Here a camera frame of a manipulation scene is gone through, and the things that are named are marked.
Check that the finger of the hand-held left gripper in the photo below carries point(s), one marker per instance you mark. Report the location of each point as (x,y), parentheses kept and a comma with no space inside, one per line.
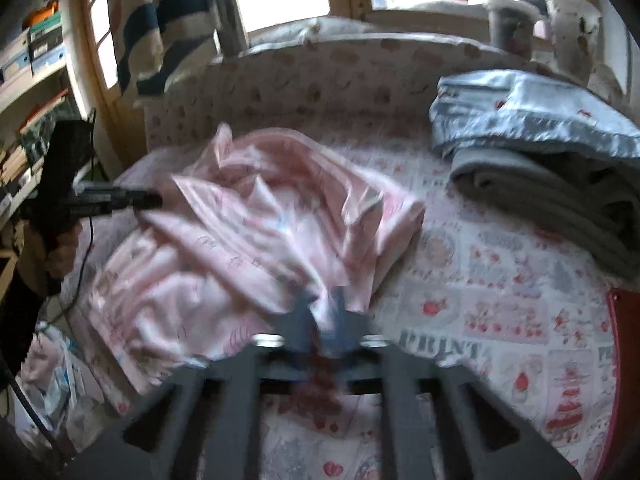
(120,199)

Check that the white bookshelf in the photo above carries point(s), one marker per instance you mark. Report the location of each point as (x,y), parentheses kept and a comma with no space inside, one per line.
(35,90)

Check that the striped hanging towel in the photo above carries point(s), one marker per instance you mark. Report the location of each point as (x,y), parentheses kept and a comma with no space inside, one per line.
(160,25)

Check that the grey plastic container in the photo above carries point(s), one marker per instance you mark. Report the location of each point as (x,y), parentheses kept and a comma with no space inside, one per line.
(512,25)

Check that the pink printed pants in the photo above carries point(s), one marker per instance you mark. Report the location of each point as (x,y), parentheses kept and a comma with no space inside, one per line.
(250,210)

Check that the printed bed sheet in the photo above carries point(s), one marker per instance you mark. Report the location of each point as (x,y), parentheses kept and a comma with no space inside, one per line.
(500,310)

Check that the grey upright roll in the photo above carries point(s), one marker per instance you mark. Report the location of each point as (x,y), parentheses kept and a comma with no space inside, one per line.
(230,15)

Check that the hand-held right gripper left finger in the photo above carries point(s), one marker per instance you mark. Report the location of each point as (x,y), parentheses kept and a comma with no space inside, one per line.
(299,320)

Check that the person's left hand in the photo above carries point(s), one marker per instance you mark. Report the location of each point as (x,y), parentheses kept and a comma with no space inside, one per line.
(67,255)

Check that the white bear-print baby blanket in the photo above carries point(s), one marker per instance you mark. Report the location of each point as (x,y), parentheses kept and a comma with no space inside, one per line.
(325,85)

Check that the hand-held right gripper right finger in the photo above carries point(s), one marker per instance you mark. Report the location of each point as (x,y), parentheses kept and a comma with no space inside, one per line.
(345,320)

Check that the bookshelf with books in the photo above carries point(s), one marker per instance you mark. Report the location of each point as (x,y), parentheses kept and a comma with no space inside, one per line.
(37,50)

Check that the red board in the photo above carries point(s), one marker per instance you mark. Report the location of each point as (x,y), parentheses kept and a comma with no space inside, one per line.
(625,360)

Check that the white printed quilt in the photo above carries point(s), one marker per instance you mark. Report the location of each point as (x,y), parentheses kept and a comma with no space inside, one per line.
(310,30)

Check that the white speckled container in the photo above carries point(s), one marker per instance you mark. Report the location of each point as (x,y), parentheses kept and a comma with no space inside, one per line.
(575,30)

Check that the light blue folded cloth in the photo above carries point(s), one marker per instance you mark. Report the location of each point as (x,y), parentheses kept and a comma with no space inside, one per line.
(525,115)

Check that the grey folded cloth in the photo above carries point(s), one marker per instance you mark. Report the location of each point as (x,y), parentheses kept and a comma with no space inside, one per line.
(540,200)

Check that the pile of printed packets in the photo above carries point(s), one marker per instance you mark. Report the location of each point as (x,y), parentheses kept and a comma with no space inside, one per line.
(55,385)

